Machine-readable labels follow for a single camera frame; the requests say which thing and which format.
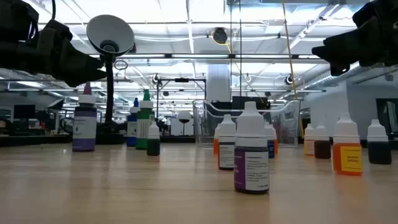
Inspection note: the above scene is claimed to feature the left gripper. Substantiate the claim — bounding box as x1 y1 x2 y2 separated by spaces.
0 20 107 88

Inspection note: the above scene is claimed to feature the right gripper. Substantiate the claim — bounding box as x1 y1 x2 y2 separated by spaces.
312 26 398 77

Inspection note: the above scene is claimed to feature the small brown food coloring bottle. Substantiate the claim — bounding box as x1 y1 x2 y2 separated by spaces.
313 123 332 160

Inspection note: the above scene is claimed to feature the small yellow food coloring bottle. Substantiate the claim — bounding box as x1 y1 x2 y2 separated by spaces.
303 123 316 156

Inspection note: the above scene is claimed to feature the small orange bottle yellow label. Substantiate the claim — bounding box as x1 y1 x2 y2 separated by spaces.
332 112 364 177

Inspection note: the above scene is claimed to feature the small dark food coloring bottle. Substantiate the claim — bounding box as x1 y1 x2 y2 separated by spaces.
366 119 392 166

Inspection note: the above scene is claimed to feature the small dark green coloring bottle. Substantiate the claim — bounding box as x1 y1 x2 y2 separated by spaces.
146 120 161 157

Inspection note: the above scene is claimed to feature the small blue food coloring bottle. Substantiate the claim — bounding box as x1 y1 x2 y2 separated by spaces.
264 123 277 159

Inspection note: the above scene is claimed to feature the small purple food coloring bottle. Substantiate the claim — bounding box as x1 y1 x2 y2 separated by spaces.
233 101 271 195

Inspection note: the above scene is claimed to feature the small black bottle white label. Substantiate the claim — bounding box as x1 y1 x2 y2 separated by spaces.
218 114 237 171

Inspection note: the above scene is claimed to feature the large violet food coloring bottle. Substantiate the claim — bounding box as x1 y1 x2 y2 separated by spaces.
72 82 98 153

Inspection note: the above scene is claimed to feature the large blue food coloring bottle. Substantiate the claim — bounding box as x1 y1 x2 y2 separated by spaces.
126 97 141 147

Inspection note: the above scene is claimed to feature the large green food coloring bottle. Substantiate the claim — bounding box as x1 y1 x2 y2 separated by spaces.
136 89 155 151

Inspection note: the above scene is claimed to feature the black desk lamp white shade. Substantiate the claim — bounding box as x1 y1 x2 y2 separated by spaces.
86 14 136 146

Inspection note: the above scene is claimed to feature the black monitor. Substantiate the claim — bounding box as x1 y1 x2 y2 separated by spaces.
13 104 36 119
231 95 271 110

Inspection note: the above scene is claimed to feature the small white desk lamp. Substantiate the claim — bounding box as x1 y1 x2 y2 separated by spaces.
177 110 192 137

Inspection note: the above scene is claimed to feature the long ceiling light strip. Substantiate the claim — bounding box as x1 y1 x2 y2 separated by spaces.
88 52 331 60

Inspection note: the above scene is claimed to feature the white building column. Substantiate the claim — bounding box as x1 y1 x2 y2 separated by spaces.
206 63 233 103

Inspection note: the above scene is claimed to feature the clear plastic bin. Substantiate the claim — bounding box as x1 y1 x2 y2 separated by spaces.
192 98 301 149

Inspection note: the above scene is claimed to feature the black lamp power cable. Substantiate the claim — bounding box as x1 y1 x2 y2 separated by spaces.
113 58 129 72

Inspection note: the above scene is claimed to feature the thick yellow hanging cable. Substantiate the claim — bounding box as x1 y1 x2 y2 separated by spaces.
280 0 305 139

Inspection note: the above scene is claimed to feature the black metal frame rig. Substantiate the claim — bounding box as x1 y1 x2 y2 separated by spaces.
156 77 208 138

